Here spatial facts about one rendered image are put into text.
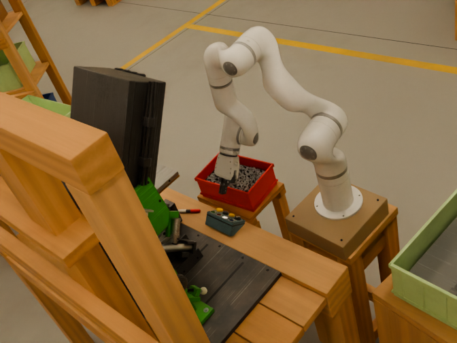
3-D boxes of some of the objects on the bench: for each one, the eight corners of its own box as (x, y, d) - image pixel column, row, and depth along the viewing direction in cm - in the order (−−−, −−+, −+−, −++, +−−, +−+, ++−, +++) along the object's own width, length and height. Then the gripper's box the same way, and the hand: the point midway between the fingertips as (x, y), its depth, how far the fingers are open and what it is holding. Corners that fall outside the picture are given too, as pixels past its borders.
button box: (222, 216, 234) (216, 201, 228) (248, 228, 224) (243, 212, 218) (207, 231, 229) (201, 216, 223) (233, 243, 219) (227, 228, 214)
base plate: (108, 189, 268) (107, 186, 267) (281, 275, 199) (281, 271, 197) (41, 245, 248) (39, 242, 247) (207, 363, 179) (205, 359, 177)
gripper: (210, 147, 223) (203, 189, 228) (236, 156, 214) (229, 200, 218) (222, 146, 229) (215, 187, 233) (248, 155, 220) (241, 198, 224)
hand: (223, 189), depth 225 cm, fingers closed
